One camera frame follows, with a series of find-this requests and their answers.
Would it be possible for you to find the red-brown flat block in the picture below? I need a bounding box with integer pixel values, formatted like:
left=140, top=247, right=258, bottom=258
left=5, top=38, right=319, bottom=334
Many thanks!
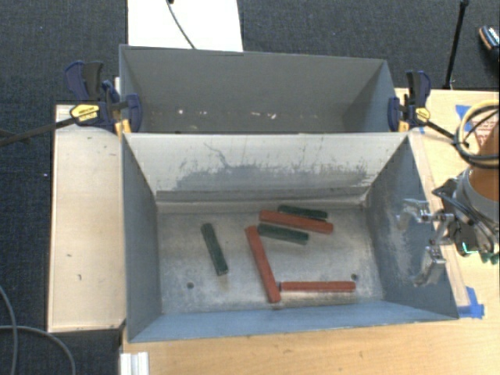
left=258, top=209, right=335, bottom=235
left=244, top=225, right=283, bottom=305
left=278, top=280, right=358, bottom=294

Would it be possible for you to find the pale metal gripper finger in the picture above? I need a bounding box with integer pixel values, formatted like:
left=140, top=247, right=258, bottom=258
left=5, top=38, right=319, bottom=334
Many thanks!
left=395, top=198, right=432, bottom=230
left=412, top=244, right=448, bottom=288

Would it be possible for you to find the pale wood flat board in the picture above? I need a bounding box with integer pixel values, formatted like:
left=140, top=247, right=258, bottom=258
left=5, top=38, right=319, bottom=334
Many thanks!
left=46, top=103, right=128, bottom=334

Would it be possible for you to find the grey metal bin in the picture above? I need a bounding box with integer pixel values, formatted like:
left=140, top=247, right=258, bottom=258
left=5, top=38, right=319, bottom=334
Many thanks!
left=118, top=44, right=460, bottom=344

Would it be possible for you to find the dark green flat block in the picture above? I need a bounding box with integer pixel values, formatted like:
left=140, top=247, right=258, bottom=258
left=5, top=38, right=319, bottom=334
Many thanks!
left=200, top=222, right=230, bottom=277
left=256, top=223, right=310, bottom=247
left=277, top=204, right=329, bottom=222

